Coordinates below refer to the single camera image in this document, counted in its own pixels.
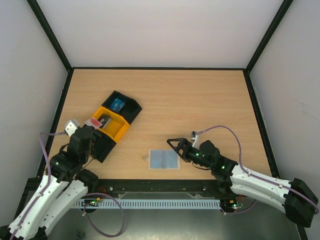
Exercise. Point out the black bin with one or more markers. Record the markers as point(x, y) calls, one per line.
point(131, 109)
point(102, 147)

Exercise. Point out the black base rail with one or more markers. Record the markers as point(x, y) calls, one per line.
point(205, 188)

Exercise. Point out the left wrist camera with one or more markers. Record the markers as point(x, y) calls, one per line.
point(71, 126)

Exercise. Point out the black bin far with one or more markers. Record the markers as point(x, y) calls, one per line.
point(131, 109)

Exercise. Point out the blue card in bin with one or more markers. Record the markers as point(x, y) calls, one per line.
point(117, 105)

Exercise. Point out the translucent plastic card holder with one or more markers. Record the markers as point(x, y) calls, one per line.
point(164, 160)

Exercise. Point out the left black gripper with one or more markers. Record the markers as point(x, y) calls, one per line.
point(92, 128)

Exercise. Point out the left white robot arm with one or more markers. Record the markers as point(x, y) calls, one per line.
point(64, 182)

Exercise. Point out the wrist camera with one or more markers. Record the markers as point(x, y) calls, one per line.
point(195, 139)
point(71, 126)

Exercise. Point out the black enclosure frame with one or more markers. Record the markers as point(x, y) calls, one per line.
point(281, 12)

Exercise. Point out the black bin near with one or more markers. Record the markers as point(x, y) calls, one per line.
point(102, 147)

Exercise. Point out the light blue card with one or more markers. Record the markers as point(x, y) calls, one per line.
point(163, 160)

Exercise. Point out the white slotted cable duct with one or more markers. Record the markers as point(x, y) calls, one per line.
point(168, 204)

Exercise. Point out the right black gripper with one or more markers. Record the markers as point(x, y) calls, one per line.
point(185, 149)

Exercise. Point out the red striped card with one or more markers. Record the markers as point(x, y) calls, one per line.
point(93, 122)

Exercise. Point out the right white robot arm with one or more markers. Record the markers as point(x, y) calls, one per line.
point(293, 198)

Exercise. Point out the black card in bin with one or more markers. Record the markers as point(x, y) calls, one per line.
point(104, 120)

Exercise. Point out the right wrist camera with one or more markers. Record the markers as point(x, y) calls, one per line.
point(195, 139)

